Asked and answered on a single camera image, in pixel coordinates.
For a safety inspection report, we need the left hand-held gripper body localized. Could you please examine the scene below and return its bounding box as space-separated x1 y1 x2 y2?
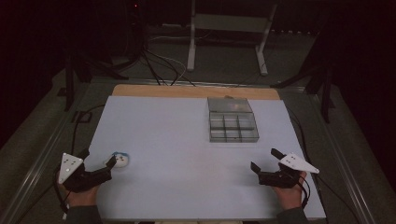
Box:
57 151 113 194

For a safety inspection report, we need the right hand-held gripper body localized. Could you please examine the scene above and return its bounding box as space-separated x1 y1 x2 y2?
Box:
257 152 320 189

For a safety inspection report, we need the small white and blue toy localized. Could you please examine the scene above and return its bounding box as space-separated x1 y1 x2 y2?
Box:
105 151 131 169

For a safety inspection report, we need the person's left hand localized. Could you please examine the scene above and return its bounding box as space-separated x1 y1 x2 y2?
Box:
57 182 101 208

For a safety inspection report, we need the person's right hand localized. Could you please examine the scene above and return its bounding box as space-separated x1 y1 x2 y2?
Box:
271 172 308 212

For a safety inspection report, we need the clear plastic compartment box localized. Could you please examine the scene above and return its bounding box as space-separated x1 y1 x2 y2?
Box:
206 96 261 144

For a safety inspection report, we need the white table mat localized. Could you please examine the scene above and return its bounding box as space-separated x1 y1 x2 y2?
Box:
83 95 327 221

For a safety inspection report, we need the black tripod stand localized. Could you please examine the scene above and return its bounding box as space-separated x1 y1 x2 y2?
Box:
63 52 130 112
270 27 336 124

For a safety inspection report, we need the white metal stand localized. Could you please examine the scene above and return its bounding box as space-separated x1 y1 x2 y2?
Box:
186 0 278 77

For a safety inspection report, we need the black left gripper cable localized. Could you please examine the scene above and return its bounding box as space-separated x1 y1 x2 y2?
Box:
51 104 106 216

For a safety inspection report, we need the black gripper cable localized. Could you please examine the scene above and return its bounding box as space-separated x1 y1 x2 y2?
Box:
284 105 362 224
51 104 106 216

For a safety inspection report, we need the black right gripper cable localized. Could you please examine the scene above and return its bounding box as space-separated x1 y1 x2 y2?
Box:
284 105 362 224

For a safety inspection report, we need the bundle of black floor cables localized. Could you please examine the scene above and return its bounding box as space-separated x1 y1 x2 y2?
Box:
122 0 197 88

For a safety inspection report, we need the white floor cable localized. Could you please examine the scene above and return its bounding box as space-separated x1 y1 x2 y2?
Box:
146 35 188 82

